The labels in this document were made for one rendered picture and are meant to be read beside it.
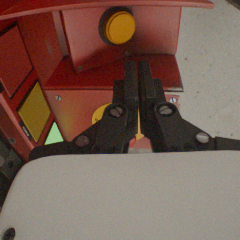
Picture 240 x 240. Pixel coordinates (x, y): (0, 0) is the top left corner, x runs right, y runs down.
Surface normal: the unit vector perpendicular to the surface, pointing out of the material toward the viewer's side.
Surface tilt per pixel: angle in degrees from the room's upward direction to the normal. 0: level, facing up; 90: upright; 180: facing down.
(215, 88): 0
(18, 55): 90
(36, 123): 90
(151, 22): 0
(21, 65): 90
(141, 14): 0
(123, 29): 35
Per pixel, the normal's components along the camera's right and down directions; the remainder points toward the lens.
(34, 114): 0.99, 0.04
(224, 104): -0.11, 0.73
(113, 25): 0.48, 0.62
